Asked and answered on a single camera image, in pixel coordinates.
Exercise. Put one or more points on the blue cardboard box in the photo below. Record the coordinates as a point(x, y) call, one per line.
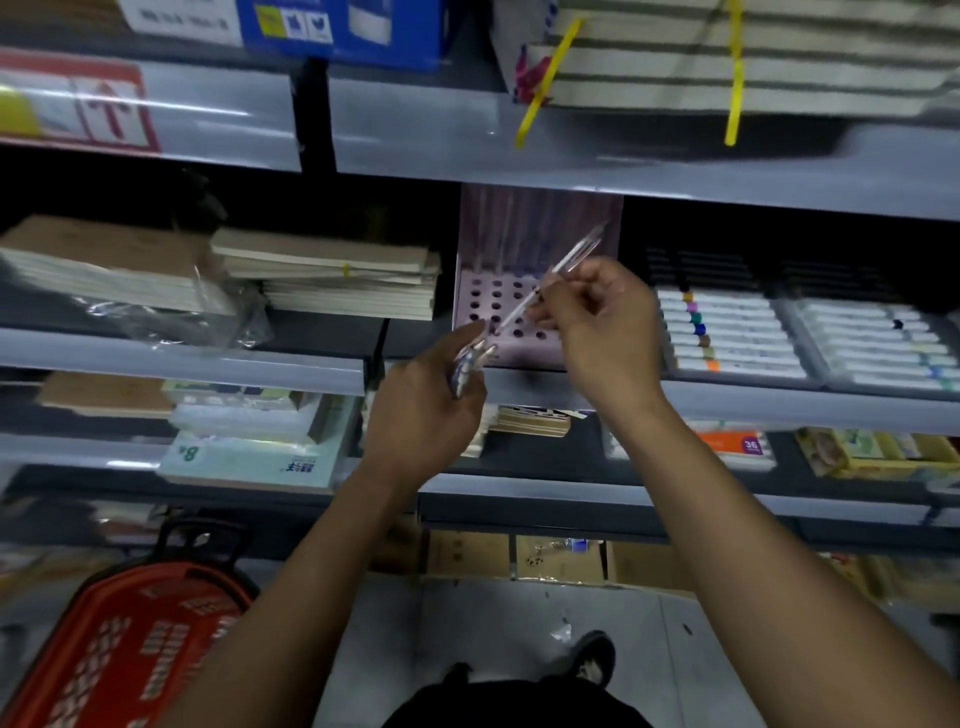
point(390, 26)

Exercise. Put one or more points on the flat brown notebook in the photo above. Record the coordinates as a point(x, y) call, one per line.
point(105, 394)

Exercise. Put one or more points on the bundle of clear pens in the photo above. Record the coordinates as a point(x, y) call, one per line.
point(466, 366)

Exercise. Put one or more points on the grey metal shelf board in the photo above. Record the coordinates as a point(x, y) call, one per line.
point(465, 142)
point(540, 499)
point(187, 364)

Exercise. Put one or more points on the brown cardboard box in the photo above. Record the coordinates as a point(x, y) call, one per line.
point(469, 553)
point(649, 566)
point(559, 559)

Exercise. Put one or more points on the small stack of tan notebooks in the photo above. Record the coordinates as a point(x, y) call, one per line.
point(532, 421)

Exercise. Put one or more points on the stack of brown wrapped notebooks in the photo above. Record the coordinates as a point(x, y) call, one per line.
point(112, 262)

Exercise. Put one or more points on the white wrapped paper pack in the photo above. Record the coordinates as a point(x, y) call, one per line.
point(240, 416)

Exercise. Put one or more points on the black shelf upright post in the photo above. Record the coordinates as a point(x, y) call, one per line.
point(313, 120)

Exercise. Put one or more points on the magenta tag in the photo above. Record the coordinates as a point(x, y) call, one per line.
point(529, 75)

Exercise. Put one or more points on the person's left forearm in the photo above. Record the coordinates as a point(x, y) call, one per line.
point(300, 607)

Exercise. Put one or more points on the orange and white box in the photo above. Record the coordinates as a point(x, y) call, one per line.
point(739, 444)

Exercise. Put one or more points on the person's black clothing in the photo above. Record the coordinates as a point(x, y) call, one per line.
point(517, 705)

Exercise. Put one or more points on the person's left thumb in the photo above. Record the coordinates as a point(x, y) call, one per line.
point(465, 341)

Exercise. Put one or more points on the person's left hand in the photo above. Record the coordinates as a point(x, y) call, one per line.
point(416, 420)

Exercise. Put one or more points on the person's right forearm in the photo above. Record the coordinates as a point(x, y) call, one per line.
point(757, 577)

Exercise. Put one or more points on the person's right hand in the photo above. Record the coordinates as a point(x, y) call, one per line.
point(611, 337)

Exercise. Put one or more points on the pink pen display holder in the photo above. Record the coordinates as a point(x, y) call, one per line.
point(506, 247)

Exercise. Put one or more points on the yellow and green box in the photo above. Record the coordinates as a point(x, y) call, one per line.
point(877, 451)

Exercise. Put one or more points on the stack of beige notebooks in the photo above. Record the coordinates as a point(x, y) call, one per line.
point(337, 277)

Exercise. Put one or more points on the red and white shelf label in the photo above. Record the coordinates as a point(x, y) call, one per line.
point(82, 105)

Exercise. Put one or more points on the clear plastic pen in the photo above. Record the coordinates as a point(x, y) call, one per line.
point(579, 251)

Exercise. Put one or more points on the tray of white paint tubes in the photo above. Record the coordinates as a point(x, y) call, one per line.
point(731, 334)
point(877, 341)

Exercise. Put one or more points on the person's black shoe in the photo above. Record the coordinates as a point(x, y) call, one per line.
point(589, 656)

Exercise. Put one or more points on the stack of striped notebooks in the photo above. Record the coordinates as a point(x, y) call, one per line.
point(787, 60)

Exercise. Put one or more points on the light green paper pack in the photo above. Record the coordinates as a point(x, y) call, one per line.
point(255, 461)

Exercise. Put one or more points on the person's right thumb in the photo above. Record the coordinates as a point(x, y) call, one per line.
point(546, 313)

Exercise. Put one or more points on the red shopping basket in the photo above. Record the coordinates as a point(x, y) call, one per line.
point(127, 645)

